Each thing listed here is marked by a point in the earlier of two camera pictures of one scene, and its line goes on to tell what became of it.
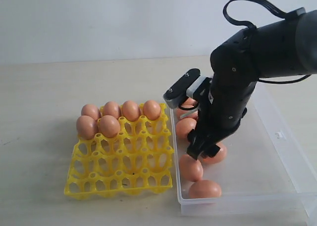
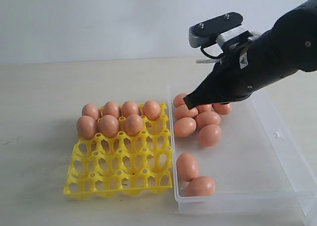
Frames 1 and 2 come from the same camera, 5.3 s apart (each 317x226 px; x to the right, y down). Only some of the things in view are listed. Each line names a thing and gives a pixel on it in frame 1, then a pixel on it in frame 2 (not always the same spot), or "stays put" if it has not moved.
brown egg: (219, 156) → (133, 125)
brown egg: (86, 127) stays put
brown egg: (131, 110) stays put
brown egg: (109, 126) stays put
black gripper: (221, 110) → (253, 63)
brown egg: (111, 108) stays put
